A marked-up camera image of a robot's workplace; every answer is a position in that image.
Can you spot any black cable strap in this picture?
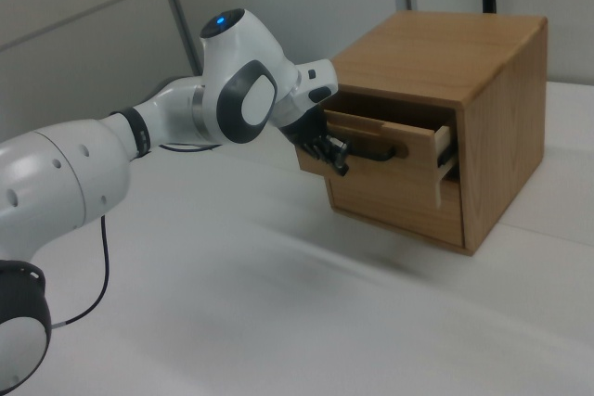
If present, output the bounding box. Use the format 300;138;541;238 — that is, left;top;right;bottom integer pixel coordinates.
110;108;153;157

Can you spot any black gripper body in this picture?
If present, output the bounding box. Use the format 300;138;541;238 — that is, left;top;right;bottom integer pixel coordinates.
279;109;329;150

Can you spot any wooden cabinet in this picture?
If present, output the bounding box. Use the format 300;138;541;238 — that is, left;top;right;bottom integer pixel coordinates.
296;9;549;257

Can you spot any long black arm cable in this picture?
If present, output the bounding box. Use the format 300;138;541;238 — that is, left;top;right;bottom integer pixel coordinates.
50;141;225;329

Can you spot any wooden drawer with black handle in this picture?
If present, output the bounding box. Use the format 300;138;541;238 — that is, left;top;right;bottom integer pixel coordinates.
296;105;461;210

